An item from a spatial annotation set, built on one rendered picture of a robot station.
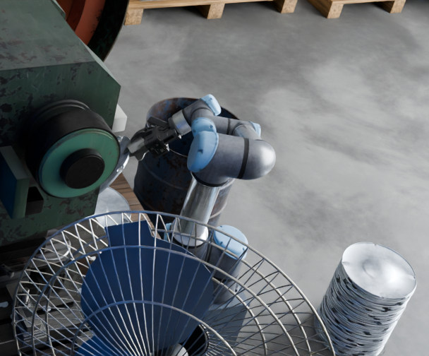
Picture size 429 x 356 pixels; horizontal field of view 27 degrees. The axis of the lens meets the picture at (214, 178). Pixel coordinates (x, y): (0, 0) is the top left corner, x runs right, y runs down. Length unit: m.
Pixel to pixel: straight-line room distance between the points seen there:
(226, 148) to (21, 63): 0.80
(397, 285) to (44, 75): 1.91
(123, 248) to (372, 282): 1.99
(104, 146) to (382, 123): 3.23
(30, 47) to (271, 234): 2.23
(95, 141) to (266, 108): 2.93
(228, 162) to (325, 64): 2.89
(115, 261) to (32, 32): 0.63
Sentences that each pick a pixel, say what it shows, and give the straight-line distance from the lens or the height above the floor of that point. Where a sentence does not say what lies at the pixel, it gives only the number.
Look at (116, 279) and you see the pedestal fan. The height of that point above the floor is 1.43.
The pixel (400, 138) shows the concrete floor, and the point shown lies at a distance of 4.84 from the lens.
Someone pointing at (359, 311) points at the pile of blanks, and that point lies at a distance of 3.33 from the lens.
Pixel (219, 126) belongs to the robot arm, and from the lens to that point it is 2.81.
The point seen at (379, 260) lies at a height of 0.36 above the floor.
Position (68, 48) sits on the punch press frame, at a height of 1.50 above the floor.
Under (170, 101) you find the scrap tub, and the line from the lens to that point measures 3.65.
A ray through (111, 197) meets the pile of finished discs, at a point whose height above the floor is 0.36.
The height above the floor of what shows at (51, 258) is 0.79.
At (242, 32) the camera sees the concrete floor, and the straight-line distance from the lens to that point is 5.30.
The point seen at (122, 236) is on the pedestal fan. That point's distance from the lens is 1.41.
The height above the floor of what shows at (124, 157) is 0.64.
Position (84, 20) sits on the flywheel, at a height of 1.26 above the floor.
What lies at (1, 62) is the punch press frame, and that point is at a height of 1.50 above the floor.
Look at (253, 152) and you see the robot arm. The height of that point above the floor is 1.08.
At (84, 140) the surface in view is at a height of 1.39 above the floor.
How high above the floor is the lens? 2.46
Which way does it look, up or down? 37 degrees down
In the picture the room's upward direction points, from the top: 17 degrees clockwise
